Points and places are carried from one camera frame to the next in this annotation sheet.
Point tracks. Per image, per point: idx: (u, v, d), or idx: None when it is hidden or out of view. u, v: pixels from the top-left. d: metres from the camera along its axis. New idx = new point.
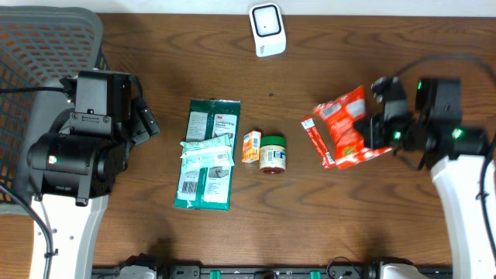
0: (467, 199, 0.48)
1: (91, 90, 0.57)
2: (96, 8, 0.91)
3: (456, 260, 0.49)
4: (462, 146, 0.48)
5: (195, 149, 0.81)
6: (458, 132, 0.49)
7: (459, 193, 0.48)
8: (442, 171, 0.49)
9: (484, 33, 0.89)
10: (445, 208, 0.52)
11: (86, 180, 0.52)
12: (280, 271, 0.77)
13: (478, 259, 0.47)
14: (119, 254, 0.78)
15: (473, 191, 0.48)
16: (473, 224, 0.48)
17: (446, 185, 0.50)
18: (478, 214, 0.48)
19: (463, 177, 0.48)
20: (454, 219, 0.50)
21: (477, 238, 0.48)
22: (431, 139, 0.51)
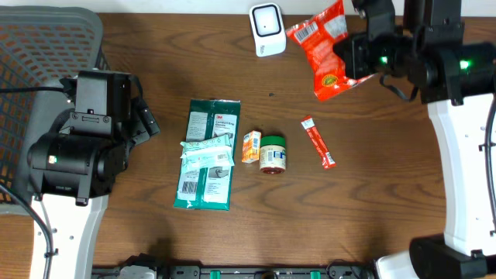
0: (471, 149, 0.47)
1: (91, 90, 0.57)
2: (97, 8, 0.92)
3: (452, 216, 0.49)
4: (470, 75, 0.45)
5: (195, 149, 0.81)
6: (465, 63, 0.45)
7: (460, 142, 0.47)
8: (443, 114, 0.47)
9: (486, 33, 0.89)
10: (442, 161, 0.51)
11: (86, 180, 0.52)
12: (280, 271, 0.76)
13: (476, 216, 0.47)
14: (120, 253, 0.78)
15: (477, 140, 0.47)
16: (473, 176, 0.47)
17: (448, 131, 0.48)
18: (480, 167, 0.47)
19: (468, 123, 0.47)
20: (451, 173, 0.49)
21: (476, 192, 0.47)
22: (432, 70, 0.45)
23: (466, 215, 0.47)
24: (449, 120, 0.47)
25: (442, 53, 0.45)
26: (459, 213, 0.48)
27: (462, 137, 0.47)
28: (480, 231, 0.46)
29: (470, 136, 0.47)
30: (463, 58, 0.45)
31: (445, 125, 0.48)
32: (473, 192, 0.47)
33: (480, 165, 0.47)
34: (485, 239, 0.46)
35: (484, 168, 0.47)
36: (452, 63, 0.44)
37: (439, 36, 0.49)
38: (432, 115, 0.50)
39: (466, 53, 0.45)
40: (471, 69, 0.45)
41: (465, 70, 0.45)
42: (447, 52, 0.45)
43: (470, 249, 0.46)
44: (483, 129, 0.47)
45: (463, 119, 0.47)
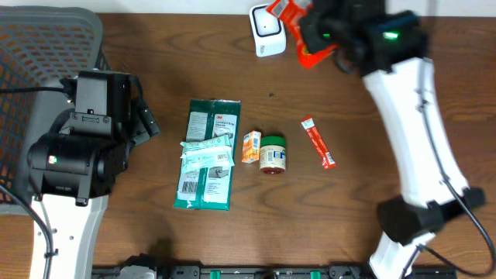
0: (408, 110, 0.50)
1: (91, 90, 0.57)
2: (98, 8, 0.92)
3: (405, 174, 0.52)
4: (398, 46, 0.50)
5: (195, 149, 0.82)
6: (390, 35, 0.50)
7: (399, 105, 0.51)
8: (380, 83, 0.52)
9: (484, 33, 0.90)
10: (388, 129, 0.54)
11: (86, 180, 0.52)
12: (280, 271, 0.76)
13: (425, 169, 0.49)
14: (119, 254, 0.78)
15: (412, 101, 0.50)
16: (415, 133, 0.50)
17: (387, 98, 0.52)
18: (418, 124, 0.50)
19: (404, 87, 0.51)
20: (396, 136, 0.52)
21: (420, 148, 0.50)
22: (363, 46, 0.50)
23: (415, 171, 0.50)
24: (384, 88, 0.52)
25: (370, 30, 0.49)
26: (409, 171, 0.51)
27: (399, 101, 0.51)
28: (430, 184, 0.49)
29: (407, 98, 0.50)
30: (387, 29, 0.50)
31: (383, 94, 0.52)
32: (416, 149, 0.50)
33: (419, 122, 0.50)
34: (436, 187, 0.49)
35: (422, 125, 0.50)
36: (380, 36, 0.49)
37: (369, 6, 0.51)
38: (372, 88, 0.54)
39: (392, 25, 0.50)
40: (397, 36, 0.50)
41: (394, 41, 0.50)
42: (373, 28, 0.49)
43: (424, 201, 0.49)
44: (417, 91, 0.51)
45: (397, 86, 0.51)
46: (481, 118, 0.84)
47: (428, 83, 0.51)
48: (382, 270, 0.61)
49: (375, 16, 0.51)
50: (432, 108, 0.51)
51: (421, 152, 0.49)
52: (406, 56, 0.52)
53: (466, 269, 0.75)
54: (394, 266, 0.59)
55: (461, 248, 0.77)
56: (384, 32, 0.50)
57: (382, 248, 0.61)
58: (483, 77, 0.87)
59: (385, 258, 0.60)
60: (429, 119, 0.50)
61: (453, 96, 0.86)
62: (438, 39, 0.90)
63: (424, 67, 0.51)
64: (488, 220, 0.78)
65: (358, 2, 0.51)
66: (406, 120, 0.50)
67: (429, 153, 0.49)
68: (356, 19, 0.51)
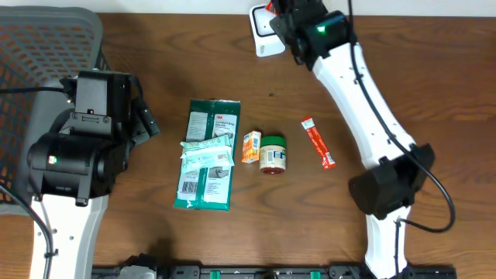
0: (348, 85, 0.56)
1: (91, 90, 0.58)
2: (98, 8, 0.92)
3: (359, 142, 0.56)
4: (328, 36, 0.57)
5: (196, 149, 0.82)
6: (322, 28, 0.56)
7: (340, 84, 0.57)
8: (322, 70, 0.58)
9: (484, 33, 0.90)
10: (339, 108, 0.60)
11: (86, 180, 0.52)
12: (280, 271, 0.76)
13: (372, 132, 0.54)
14: (119, 254, 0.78)
15: (349, 77, 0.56)
16: (357, 104, 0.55)
17: (330, 80, 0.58)
18: (357, 96, 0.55)
19: (339, 67, 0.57)
20: (346, 110, 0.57)
21: (364, 115, 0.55)
22: (301, 43, 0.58)
23: (365, 135, 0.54)
24: (325, 70, 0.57)
25: (307, 31, 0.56)
26: (361, 137, 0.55)
27: (339, 79, 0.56)
28: (379, 142, 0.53)
29: (344, 76, 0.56)
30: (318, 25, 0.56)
31: (325, 77, 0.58)
32: (362, 116, 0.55)
33: (357, 94, 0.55)
34: (385, 147, 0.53)
35: (360, 96, 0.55)
36: (311, 32, 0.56)
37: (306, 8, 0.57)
38: (318, 76, 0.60)
39: (322, 20, 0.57)
40: (328, 32, 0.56)
41: (325, 33, 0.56)
42: (310, 29, 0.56)
43: (377, 158, 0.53)
44: (351, 68, 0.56)
45: (335, 67, 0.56)
46: (481, 118, 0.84)
47: (359, 60, 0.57)
48: (378, 264, 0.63)
49: (311, 17, 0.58)
50: (368, 80, 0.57)
51: (364, 119, 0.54)
52: (337, 43, 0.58)
53: (466, 269, 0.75)
54: (384, 254, 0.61)
55: (461, 248, 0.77)
56: (315, 29, 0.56)
57: (370, 242, 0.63)
58: (483, 77, 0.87)
59: (374, 249, 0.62)
60: (366, 90, 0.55)
61: (454, 96, 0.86)
62: (438, 39, 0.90)
63: (355, 47, 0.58)
64: (488, 219, 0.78)
65: (297, 6, 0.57)
66: (348, 94, 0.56)
67: (371, 118, 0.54)
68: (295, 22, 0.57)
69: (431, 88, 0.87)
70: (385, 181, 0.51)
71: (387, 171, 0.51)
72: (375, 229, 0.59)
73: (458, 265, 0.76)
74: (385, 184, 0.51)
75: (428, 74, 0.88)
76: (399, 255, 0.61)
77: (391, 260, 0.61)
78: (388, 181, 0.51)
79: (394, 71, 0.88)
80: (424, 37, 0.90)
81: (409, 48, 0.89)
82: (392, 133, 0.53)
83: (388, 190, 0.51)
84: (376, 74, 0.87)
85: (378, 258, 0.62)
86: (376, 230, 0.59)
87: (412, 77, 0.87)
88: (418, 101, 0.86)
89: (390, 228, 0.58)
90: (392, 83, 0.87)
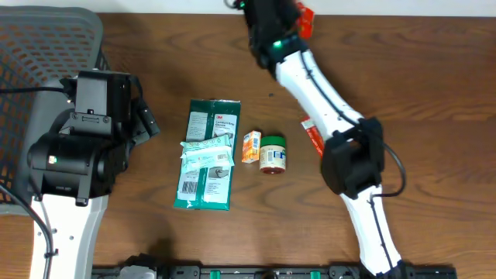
0: (304, 84, 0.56)
1: (91, 90, 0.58)
2: (98, 8, 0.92)
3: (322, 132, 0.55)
4: (287, 49, 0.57)
5: (195, 149, 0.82)
6: (279, 43, 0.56)
7: (299, 84, 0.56)
8: (282, 77, 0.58)
9: (483, 32, 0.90)
10: (304, 110, 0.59)
11: (86, 180, 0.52)
12: (280, 271, 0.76)
13: (325, 113, 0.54)
14: (119, 254, 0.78)
15: (304, 75, 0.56)
16: (311, 94, 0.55)
17: (291, 82, 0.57)
18: (312, 90, 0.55)
19: (297, 67, 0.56)
20: (308, 108, 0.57)
21: (319, 105, 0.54)
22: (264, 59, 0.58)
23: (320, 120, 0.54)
24: (284, 75, 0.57)
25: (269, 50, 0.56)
26: (322, 125, 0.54)
27: (294, 77, 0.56)
28: (332, 124, 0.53)
29: (299, 74, 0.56)
30: (277, 39, 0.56)
31: (287, 80, 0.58)
32: (317, 104, 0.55)
33: (313, 90, 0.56)
34: (335, 123, 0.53)
35: (315, 90, 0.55)
36: (274, 54, 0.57)
37: (268, 25, 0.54)
38: (284, 84, 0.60)
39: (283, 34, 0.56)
40: (284, 46, 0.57)
41: (280, 47, 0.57)
42: (269, 47, 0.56)
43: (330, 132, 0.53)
44: (304, 67, 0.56)
45: (293, 69, 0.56)
46: (481, 118, 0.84)
47: (309, 60, 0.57)
48: (372, 260, 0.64)
49: (274, 36, 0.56)
50: (318, 74, 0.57)
51: (317, 105, 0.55)
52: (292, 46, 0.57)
53: (466, 269, 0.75)
54: (372, 243, 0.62)
55: (461, 248, 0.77)
56: (274, 43, 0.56)
57: (360, 238, 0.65)
58: (483, 77, 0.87)
59: (365, 242, 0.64)
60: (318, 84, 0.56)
61: (453, 95, 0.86)
62: (438, 39, 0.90)
63: (305, 49, 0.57)
64: (488, 219, 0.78)
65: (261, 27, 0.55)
66: (304, 91, 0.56)
67: (322, 103, 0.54)
68: (257, 41, 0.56)
69: (430, 88, 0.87)
70: (343, 158, 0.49)
71: (346, 147, 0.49)
72: (354, 215, 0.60)
73: (458, 265, 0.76)
74: (344, 161, 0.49)
75: (427, 73, 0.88)
76: (388, 245, 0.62)
77: (382, 252, 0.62)
78: (346, 159, 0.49)
79: (394, 71, 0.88)
80: (424, 37, 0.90)
81: (409, 48, 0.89)
82: (340, 111, 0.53)
83: (348, 167, 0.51)
84: (376, 74, 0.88)
85: (370, 253, 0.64)
86: (356, 217, 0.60)
87: (412, 77, 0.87)
88: (417, 101, 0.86)
89: (366, 209, 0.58)
90: (392, 83, 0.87)
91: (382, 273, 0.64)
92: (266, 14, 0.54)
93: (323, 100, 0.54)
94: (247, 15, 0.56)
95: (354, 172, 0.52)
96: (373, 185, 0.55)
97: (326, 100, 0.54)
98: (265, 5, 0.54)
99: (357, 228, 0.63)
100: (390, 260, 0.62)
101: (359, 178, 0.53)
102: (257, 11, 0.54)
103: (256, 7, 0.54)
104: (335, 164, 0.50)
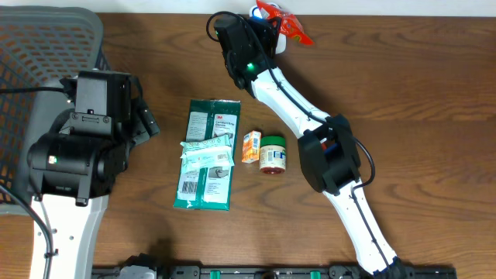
0: (274, 94, 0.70)
1: (91, 90, 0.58)
2: (98, 8, 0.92)
3: (295, 131, 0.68)
4: (258, 70, 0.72)
5: (195, 149, 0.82)
6: (251, 65, 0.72)
7: (270, 94, 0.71)
8: (256, 90, 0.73)
9: (484, 33, 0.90)
10: (279, 114, 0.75)
11: (86, 180, 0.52)
12: (280, 271, 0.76)
13: (296, 116, 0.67)
14: (119, 253, 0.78)
15: (274, 88, 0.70)
16: (283, 101, 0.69)
17: (265, 94, 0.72)
18: (282, 98, 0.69)
19: (266, 81, 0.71)
20: (280, 113, 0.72)
21: (288, 108, 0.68)
22: (239, 79, 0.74)
23: (292, 121, 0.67)
24: (258, 88, 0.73)
25: (242, 71, 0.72)
26: (294, 124, 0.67)
27: (266, 90, 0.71)
28: (302, 122, 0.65)
29: (270, 87, 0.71)
30: (249, 62, 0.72)
31: (260, 93, 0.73)
32: (287, 108, 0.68)
33: (282, 98, 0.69)
34: (305, 124, 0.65)
35: (284, 98, 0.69)
36: (248, 74, 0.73)
37: (241, 53, 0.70)
38: (258, 95, 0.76)
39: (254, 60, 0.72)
40: (255, 67, 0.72)
41: (252, 68, 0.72)
42: (242, 69, 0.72)
43: (302, 129, 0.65)
44: (273, 80, 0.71)
45: (263, 84, 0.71)
46: (481, 118, 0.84)
47: (279, 75, 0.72)
48: (368, 260, 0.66)
49: (246, 59, 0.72)
50: (287, 84, 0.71)
51: (288, 108, 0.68)
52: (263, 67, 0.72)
53: (466, 269, 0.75)
54: (363, 242, 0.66)
55: (461, 248, 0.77)
56: (248, 65, 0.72)
57: (353, 239, 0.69)
58: (484, 77, 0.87)
59: (358, 244, 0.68)
60: (287, 91, 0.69)
61: (453, 96, 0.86)
62: (438, 39, 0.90)
63: (274, 69, 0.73)
64: (488, 220, 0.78)
65: (235, 53, 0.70)
66: (276, 100, 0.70)
67: (291, 107, 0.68)
68: (235, 65, 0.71)
69: (430, 88, 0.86)
70: (316, 154, 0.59)
71: (317, 145, 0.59)
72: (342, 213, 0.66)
73: (457, 265, 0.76)
74: (317, 157, 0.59)
75: (428, 74, 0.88)
76: (380, 242, 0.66)
77: (374, 248, 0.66)
78: (318, 155, 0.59)
79: (394, 71, 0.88)
80: (424, 37, 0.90)
81: (410, 48, 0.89)
82: (310, 112, 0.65)
83: (323, 163, 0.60)
84: (376, 74, 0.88)
85: (366, 253, 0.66)
86: (343, 215, 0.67)
87: (412, 77, 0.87)
88: (417, 101, 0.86)
89: (350, 204, 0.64)
90: (392, 83, 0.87)
91: (379, 270, 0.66)
92: (239, 43, 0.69)
93: (294, 105, 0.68)
94: (224, 46, 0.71)
95: (331, 169, 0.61)
96: (354, 180, 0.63)
97: (295, 105, 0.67)
98: (239, 36, 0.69)
99: (346, 225, 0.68)
100: (385, 257, 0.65)
101: (336, 173, 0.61)
102: (232, 42, 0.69)
103: (231, 39, 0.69)
104: (311, 162, 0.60)
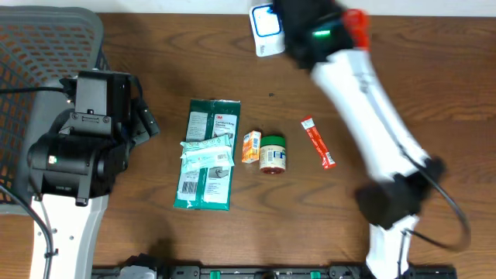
0: (352, 94, 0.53)
1: (91, 90, 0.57)
2: (98, 8, 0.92)
3: (371, 161, 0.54)
4: (324, 43, 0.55)
5: (195, 149, 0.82)
6: (325, 32, 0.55)
7: (339, 88, 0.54)
8: (319, 73, 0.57)
9: (484, 33, 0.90)
10: (349, 127, 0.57)
11: (85, 180, 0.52)
12: (280, 271, 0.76)
13: (376, 146, 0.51)
14: (119, 253, 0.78)
15: (356, 89, 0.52)
16: (363, 113, 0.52)
17: (334, 91, 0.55)
18: (363, 105, 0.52)
19: (341, 74, 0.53)
20: (354, 124, 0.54)
21: (373, 128, 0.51)
22: (299, 48, 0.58)
23: (370, 150, 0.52)
24: (325, 77, 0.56)
25: (305, 36, 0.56)
26: (371, 156, 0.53)
27: (341, 87, 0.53)
28: (387, 156, 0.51)
29: (348, 85, 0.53)
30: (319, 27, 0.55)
31: (326, 84, 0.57)
32: (367, 125, 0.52)
33: (365, 105, 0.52)
34: (390, 161, 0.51)
35: (376, 111, 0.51)
36: (309, 42, 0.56)
37: (305, 15, 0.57)
38: (322, 83, 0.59)
39: (326, 25, 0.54)
40: (332, 35, 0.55)
41: (322, 38, 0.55)
42: (308, 33, 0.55)
43: (384, 172, 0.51)
44: (353, 76, 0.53)
45: (334, 74, 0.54)
46: (481, 118, 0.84)
47: (365, 67, 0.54)
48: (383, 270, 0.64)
49: (308, 22, 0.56)
50: (375, 87, 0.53)
51: (368, 128, 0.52)
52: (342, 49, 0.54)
53: (466, 268, 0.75)
54: (387, 259, 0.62)
55: None
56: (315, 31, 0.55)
57: (375, 247, 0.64)
58: (484, 77, 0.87)
59: (378, 254, 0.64)
60: (374, 101, 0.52)
61: (453, 96, 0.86)
62: (438, 39, 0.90)
63: (355, 56, 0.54)
64: (488, 220, 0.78)
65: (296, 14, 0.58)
66: (349, 102, 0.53)
67: (383, 126, 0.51)
68: (294, 30, 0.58)
69: (431, 88, 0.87)
70: (397, 204, 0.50)
71: (401, 191, 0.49)
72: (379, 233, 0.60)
73: (457, 265, 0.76)
74: (397, 206, 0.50)
75: (428, 74, 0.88)
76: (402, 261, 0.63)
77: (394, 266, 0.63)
78: (398, 204, 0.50)
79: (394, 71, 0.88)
80: (424, 37, 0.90)
81: (410, 48, 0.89)
82: (404, 147, 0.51)
83: (397, 211, 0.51)
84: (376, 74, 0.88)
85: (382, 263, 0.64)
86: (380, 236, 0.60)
87: (412, 77, 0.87)
88: (418, 101, 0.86)
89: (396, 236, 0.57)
90: (392, 83, 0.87)
91: None
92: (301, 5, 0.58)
93: (383, 126, 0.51)
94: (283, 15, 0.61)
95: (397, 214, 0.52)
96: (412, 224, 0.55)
97: (384, 126, 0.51)
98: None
99: (377, 239, 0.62)
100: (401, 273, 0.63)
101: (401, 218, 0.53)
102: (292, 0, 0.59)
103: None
104: (387, 205, 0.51)
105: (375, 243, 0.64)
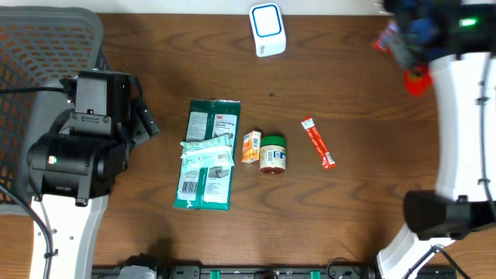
0: (468, 102, 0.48)
1: (91, 90, 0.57)
2: (98, 8, 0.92)
3: (445, 167, 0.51)
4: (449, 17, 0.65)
5: (195, 149, 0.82)
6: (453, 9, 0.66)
7: (459, 86, 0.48)
8: (443, 68, 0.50)
9: None
10: (442, 132, 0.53)
11: (86, 180, 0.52)
12: (280, 271, 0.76)
13: (465, 166, 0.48)
14: (119, 253, 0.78)
15: (477, 95, 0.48)
16: (470, 123, 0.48)
17: (448, 86, 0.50)
18: (477, 118, 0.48)
19: (469, 71, 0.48)
20: (449, 126, 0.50)
21: (473, 145, 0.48)
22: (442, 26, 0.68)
23: (457, 164, 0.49)
24: (449, 73, 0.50)
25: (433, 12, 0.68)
26: (452, 161, 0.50)
27: (459, 83, 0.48)
28: (470, 178, 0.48)
29: (473, 85, 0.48)
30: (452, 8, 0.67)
31: (445, 77, 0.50)
32: (470, 139, 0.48)
33: (477, 117, 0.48)
34: (473, 187, 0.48)
35: (483, 125, 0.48)
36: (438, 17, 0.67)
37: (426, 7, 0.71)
38: (437, 77, 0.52)
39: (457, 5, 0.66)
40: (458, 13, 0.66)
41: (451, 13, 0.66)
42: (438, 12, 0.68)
43: (457, 194, 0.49)
44: (480, 83, 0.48)
45: (458, 74, 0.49)
46: None
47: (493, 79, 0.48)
48: (389, 270, 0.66)
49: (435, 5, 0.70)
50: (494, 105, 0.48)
51: (467, 147, 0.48)
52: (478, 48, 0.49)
53: (466, 268, 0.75)
54: (401, 263, 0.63)
55: (461, 248, 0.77)
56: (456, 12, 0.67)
57: (394, 246, 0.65)
58: None
59: (394, 255, 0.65)
60: (485, 115, 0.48)
61: None
62: None
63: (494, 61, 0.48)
64: None
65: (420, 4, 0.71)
66: (456, 95, 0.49)
67: (475, 146, 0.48)
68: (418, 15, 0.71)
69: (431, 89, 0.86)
70: (450, 218, 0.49)
71: (459, 210, 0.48)
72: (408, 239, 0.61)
73: (458, 265, 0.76)
74: (439, 217, 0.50)
75: None
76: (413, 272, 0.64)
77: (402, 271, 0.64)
78: (452, 218, 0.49)
79: (394, 71, 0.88)
80: None
81: None
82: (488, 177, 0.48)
83: (432, 222, 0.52)
84: (376, 74, 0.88)
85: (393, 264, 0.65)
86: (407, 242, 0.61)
87: None
88: (418, 101, 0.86)
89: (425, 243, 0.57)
90: (391, 83, 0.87)
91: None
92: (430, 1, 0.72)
93: (480, 149, 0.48)
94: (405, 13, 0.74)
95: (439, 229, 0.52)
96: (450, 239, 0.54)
97: (482, 152, 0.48)
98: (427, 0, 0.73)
99: (403, 239, 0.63)
100: None
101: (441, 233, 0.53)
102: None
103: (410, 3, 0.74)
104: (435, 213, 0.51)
105: (396, 247, 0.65)
